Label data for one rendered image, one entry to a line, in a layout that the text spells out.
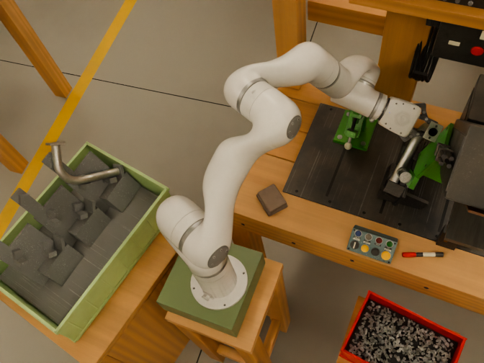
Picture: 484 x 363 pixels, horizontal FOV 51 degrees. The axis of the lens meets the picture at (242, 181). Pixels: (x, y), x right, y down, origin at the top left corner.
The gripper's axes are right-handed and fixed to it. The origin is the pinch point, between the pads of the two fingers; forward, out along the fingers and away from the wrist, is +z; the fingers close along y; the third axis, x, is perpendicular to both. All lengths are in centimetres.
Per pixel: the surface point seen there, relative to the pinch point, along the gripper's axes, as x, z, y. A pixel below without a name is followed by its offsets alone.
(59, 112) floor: 141, -182, -106
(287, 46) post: 33, -53, 2
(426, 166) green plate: -8.0, 2.8, -9.2
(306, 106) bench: 44, -37, -18
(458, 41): -5.5, -6.3, 25.9
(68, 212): -3, -100, -79
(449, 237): -18.7, 15.5, -23.1
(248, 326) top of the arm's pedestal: -19, -24, -80
